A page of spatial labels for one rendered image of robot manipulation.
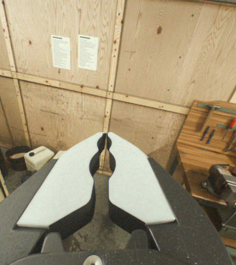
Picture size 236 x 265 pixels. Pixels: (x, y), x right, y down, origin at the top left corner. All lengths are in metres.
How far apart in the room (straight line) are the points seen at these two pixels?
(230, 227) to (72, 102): 2.10
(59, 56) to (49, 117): 0.80
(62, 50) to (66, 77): 0.27
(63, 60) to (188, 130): 1.56
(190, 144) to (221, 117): 0.40
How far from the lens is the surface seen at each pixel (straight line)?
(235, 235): 2.01
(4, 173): 1.25
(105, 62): 1.60
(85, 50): 1.66
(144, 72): 1.53
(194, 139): 1.73
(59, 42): 1.80
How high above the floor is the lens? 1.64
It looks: 29 degrees down
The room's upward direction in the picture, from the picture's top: 10 degrees clockwise
